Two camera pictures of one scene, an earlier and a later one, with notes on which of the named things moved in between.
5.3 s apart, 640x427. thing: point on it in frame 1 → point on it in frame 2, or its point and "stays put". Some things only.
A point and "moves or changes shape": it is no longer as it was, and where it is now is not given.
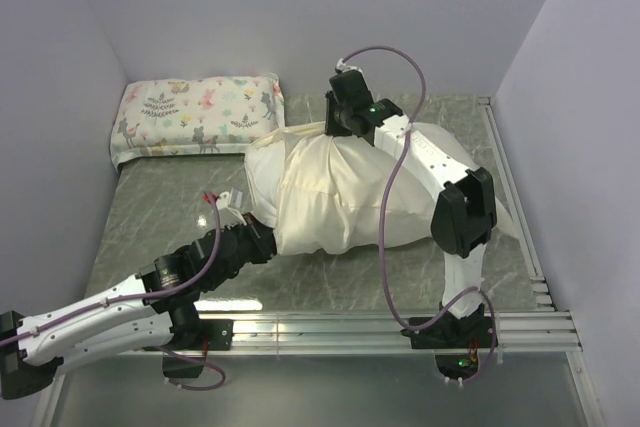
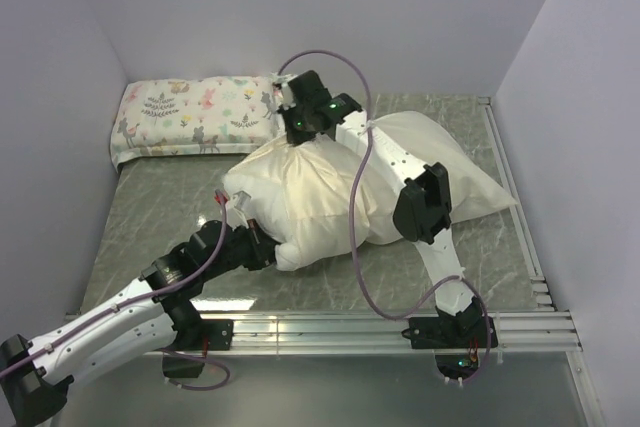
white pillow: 263,166 → 263,214
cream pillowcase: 336,190 moves or changes shape
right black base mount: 473,332 stays put
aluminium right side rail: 517,202 stays put
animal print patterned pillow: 195,115 stays put
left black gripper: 261,235 stays put
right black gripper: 332,128 → 293,136
